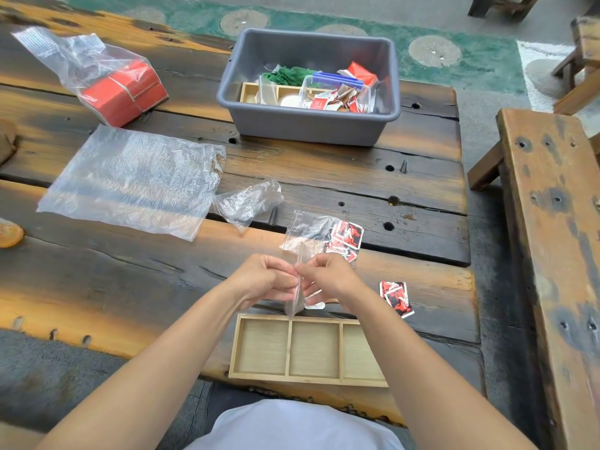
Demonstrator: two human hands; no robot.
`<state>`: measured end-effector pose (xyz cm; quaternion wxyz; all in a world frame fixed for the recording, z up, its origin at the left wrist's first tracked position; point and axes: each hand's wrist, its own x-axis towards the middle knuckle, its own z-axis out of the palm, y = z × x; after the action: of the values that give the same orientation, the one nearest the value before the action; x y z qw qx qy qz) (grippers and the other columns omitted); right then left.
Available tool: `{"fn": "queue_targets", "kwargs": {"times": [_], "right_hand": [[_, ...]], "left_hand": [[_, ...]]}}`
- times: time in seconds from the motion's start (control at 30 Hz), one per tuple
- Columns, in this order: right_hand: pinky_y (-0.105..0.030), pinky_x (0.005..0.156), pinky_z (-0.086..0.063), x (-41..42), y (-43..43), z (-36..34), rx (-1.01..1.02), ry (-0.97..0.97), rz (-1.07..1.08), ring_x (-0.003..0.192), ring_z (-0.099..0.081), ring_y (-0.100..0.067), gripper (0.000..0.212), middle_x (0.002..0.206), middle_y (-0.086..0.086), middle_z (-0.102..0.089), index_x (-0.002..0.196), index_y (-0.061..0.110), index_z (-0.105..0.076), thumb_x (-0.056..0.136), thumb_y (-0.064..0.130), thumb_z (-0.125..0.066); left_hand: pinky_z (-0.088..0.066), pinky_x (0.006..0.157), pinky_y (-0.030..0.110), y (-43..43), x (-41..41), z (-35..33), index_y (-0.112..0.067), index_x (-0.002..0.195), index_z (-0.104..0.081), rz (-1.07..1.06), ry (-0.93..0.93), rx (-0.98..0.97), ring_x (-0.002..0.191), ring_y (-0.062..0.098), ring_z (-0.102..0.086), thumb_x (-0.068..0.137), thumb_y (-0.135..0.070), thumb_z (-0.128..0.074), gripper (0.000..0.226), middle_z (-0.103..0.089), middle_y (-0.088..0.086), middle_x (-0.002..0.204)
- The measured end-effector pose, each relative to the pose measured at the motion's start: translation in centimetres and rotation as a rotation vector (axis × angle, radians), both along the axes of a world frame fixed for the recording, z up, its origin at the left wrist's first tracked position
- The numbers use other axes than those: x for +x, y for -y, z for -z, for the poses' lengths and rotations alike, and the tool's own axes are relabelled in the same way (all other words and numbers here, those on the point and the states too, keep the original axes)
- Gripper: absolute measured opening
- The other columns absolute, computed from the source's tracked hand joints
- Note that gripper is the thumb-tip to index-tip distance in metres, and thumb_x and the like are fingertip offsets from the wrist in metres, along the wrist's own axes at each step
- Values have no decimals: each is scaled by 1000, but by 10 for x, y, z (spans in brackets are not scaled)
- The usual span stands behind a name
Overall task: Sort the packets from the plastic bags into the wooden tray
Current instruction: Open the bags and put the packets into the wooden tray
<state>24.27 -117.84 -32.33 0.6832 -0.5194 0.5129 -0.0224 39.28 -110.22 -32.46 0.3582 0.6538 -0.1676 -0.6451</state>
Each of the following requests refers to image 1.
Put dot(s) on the person's left hand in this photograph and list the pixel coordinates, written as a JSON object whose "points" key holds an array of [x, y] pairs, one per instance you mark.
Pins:
{"points": [[262, 281]]}

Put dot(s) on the person's right hand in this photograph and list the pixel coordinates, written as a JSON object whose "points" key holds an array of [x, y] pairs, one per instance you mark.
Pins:
{"points": [[337, 281]]}

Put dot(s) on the person's right thumb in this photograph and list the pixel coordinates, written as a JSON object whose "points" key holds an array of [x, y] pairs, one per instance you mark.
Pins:
{"points": [[313, 264]]}

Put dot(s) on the person's left thumb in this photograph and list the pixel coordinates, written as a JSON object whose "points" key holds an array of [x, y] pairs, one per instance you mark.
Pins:
{"points": [[283, 265]]}

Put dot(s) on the small clear zip bag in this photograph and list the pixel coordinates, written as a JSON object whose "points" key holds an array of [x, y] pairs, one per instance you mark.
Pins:
{"points": [[304, 229]]}

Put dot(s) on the person's right forearm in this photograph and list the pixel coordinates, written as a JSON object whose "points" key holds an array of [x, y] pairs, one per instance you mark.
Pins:
{"points": [[422, 379]]}

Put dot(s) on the person's left forearm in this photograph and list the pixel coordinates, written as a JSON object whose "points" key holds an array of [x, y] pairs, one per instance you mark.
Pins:
{"points": [[154, 374]]}

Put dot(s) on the small white card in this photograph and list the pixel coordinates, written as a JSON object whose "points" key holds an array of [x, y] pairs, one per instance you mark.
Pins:
{"points": [[315, 305]]}

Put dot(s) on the pile of red black cards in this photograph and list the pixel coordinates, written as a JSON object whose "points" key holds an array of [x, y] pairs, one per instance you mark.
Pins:
{"points": [[347, 236]]}

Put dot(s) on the crumpled small clear plastic bag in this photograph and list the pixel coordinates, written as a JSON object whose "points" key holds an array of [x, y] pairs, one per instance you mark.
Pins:
{"points": [[246, 203]]}

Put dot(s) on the three-compartment wooden tray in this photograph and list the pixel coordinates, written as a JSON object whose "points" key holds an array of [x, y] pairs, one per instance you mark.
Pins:
{"points": [[311, 349]]}

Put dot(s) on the small stack of red cards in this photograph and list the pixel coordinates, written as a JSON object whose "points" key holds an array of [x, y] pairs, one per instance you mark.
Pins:
{"points": [[397, 297]]}

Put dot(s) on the grey plastic bin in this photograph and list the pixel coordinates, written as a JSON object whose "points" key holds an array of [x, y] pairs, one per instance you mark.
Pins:
{"points": [[304, 121]]}

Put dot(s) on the person's dark trousers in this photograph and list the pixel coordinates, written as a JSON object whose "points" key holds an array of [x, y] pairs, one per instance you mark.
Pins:
{"points": [[225, 407]]}

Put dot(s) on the person's white shirt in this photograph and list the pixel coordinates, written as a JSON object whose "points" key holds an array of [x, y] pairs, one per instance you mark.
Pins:
{"points": [[290, 428]]}

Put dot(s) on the white round disc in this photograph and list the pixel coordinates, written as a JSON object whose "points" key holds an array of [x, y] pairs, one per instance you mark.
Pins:
{"points": [[290, 101]]}

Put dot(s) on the heap of torn card wrappers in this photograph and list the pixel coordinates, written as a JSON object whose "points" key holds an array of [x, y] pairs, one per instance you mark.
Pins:
{"points": [[340, 99]]}

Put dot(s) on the large flat clear plastic bag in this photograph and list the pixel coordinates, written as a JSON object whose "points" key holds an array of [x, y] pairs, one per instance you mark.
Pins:
{"points": [[136, 180]]}

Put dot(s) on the clear container with blue lid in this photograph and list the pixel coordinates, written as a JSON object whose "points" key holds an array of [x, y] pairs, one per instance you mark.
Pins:
{"points": [[337, 88]]}

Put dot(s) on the light wooden tray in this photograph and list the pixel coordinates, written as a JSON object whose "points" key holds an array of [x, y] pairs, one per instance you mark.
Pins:
{"points": [[251, 91]]}

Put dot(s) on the green cloth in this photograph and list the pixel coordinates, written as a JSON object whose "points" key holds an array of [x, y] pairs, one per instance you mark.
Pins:
{"points": [[290, 75]]}

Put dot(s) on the small red box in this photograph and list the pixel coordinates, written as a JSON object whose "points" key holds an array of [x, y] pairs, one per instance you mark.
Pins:
{"points": [[363, 72]]}

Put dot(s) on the weathered wooden bench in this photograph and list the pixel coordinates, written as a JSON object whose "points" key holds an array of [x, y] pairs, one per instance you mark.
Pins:
{"points": [[548, 257]]}

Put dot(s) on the bundle of red boxes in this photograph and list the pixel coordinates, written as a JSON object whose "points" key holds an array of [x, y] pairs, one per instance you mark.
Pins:
{"points": [[124, 91]]}

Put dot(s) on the clear bag holding red boxes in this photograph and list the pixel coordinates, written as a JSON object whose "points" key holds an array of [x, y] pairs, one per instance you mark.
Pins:
{"points": [[70, 56]]}

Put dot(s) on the dark wooden stool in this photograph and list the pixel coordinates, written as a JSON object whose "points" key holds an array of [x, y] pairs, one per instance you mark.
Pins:
{"points": [[504, 4]]}

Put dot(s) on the wooden chair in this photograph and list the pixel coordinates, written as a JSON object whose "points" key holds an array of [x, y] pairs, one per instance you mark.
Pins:
{"points": [[581, 65]]}

